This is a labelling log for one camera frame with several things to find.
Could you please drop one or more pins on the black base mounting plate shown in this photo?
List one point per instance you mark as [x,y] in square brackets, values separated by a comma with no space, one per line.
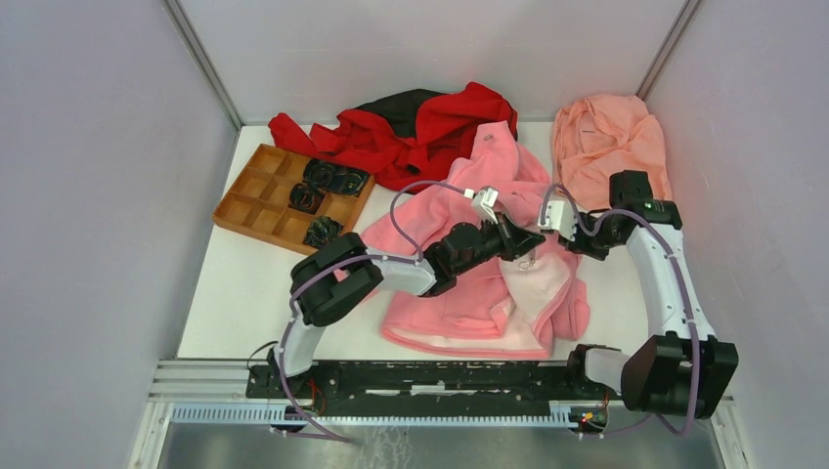
[429,389]

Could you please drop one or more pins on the rolled tie orange pattern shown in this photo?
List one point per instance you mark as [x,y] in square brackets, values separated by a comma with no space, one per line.
[306,198]

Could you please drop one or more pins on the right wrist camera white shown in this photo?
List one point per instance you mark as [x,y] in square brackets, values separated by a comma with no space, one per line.
[558,216]

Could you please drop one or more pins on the aluminium rail frame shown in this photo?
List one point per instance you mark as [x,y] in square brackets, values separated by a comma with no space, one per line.
[232,414]

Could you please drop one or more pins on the rolled tie green leaves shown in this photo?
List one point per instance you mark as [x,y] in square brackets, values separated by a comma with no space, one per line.
[321,231]

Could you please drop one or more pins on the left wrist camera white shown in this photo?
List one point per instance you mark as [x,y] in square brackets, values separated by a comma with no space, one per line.
[483,203]

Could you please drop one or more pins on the red and black jacket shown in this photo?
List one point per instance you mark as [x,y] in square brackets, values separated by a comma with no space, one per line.
[403,138]

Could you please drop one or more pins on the pink jacket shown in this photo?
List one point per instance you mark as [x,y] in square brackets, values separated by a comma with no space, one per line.
[501,310]

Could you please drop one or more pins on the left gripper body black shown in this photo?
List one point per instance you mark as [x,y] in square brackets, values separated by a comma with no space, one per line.
[498,239]

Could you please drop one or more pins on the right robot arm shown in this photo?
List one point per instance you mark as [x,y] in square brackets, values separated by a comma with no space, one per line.
[682,369]

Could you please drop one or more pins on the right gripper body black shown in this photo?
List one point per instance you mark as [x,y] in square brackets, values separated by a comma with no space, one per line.
[590,244]

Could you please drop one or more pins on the rolled tie yellow pattern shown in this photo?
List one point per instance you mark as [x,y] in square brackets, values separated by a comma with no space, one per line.
[323,177]

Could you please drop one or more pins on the peach orange garment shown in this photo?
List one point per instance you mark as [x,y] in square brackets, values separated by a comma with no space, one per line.
[598,136]

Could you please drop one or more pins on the wooden compartment tray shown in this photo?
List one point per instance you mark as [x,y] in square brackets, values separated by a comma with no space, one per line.
[256,203]

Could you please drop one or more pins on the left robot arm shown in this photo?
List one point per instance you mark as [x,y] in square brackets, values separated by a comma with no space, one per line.
[330,283]

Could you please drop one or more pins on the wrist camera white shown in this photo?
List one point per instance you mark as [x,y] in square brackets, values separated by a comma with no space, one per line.
[558,216]
[483,203]

